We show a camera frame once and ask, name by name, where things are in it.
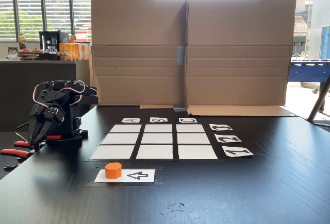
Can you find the orange round token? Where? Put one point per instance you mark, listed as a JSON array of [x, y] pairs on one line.
[[113, 170]]

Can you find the white nine-square grid sheet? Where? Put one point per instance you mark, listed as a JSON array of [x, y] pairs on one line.
[[157, 141]]

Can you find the red and black clamp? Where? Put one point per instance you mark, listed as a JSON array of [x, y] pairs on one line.
[[15, 153]]

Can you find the dark kitchen counter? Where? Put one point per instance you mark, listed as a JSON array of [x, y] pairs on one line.
[[25, 92]]

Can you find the orange juice carton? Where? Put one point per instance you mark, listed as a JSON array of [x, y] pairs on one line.
[[86, 51], [65, 51], [78, 51]]

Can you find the wooden food platter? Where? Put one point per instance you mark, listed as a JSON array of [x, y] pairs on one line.
[[29, 54]]

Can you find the black countertop appliance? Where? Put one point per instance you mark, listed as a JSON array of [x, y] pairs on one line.
[[49, 42]]

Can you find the paper label letter A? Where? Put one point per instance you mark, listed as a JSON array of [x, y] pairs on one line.
[[131, 120]]

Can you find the yellow drink bottle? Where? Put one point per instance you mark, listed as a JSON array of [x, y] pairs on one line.
[[22, 42]]

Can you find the brown cardboard box panel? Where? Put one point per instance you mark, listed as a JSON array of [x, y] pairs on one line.
[[239, 54], [136, 54]]

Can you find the paper label letter B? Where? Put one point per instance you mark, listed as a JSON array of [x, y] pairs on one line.
[[158, 120]]

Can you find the white arrow paper sheet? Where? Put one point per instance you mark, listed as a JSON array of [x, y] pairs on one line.
[[139, 175]]

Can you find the paper label letter C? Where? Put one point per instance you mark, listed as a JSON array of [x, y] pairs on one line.
[[188, 120]]

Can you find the blue-grey tape on cardboard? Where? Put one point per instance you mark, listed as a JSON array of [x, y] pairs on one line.
[[181, 55]]

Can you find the clear tape scraps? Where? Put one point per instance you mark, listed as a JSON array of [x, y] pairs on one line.
[[178, 208]]

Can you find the paper label number 3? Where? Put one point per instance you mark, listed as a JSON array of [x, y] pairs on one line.
[[219, 127]]

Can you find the paper label number 2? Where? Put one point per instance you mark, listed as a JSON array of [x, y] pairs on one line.
[[228, 138]]

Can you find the paper label number 1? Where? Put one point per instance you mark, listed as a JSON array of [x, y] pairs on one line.
[[237, 152]]

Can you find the blue foosball table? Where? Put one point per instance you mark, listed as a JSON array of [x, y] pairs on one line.
[[309, 69]]

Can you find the slanted metal table leg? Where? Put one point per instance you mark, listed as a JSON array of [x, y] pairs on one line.
[[318, 103]]

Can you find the grey duct tape strip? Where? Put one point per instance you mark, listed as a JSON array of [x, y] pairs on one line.
[[179, 109]]

